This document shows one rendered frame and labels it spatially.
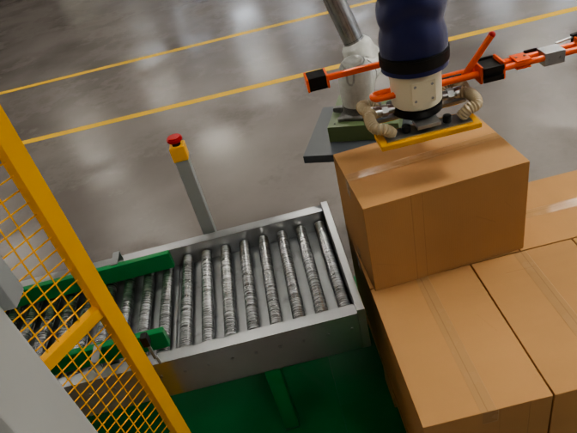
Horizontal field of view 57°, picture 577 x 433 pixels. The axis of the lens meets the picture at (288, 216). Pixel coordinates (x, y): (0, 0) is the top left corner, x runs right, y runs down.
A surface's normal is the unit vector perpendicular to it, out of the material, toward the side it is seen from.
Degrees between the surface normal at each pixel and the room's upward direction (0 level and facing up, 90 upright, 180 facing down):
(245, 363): 90
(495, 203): 90
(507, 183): 90
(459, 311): 0
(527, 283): 0
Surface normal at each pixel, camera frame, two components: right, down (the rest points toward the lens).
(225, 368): 0.14, 0.58
